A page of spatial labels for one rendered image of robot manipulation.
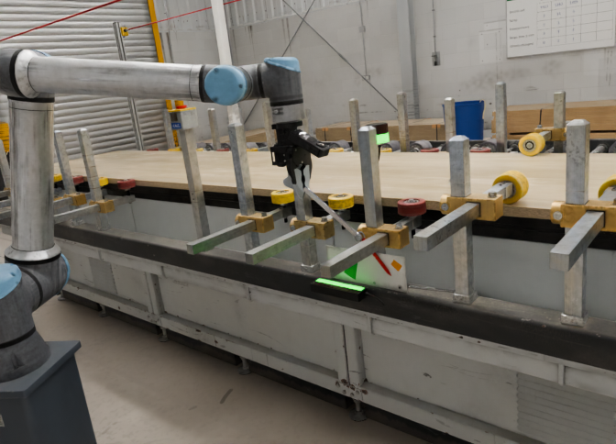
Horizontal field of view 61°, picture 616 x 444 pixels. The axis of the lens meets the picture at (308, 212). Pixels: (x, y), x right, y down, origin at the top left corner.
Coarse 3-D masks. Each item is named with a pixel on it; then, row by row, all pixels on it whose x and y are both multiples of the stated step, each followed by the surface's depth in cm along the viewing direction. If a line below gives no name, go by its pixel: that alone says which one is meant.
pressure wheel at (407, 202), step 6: (408, 198) 151; (414, 198) 150; (420, 198) 149; (402, 204) 145; (408, 204) 145; (414, 204) 144; (420, 204) 144; (402, 210) 146; (408, 210) 145; (414, 210) 144; (420, 210) 145; (414, 216) 148; (414, 234) 150
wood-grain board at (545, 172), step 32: (96, 160) 345; (128, 160) 325; (160, 160) 306; (224, 160) 276; (256, 160) 263; (320, 160) 240; (352, 160) 230; (384, 160) 221; (416, 160) 212; (448, 160) 204; (480, 160) 197; (512, 160) 190; (544, 160) 184; (608, 160) 172; (224, 192) 206; (256, 192) 194; (320, 192) 175; (352, 192) 169; (384, 192) 164; (416, 192) 160; (448, 192) 155; (480, 192) 151; (544, 192) 143
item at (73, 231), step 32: (64, 224) 262; (160, 256) 208; (192, 256) 194; (224, 256) 184; (288, 288) 165; (384, 288) 142; (416, 320) 136; (448, 320) 130; (480, 320) 124; (512, 320) 119; (544, 320) 115; (576, 320) 111; (608, 320) 113; (544, 352) 116; (576, 352) 111; (608, 352) 107
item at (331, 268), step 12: (408, 216) 148; (420, 216) 149; (372, 240) 132; (384, 240) 135; (348, 252) 126; (360, 252) 127; (372, 252) 131; (324, 264) 120; (336, 264) 120; (348, 264) 124; (324, 276) 120
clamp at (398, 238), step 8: (384, 224) 141; (368, 232) 140; (376, 232) 139; (384, 232) 137; (392, 232) 135; (400, 232) 134; (408, 232) 138; (392, 240) 136; (400, 240) 135; (408, 240) 138; (392, 248) 137; (400, 248) 135
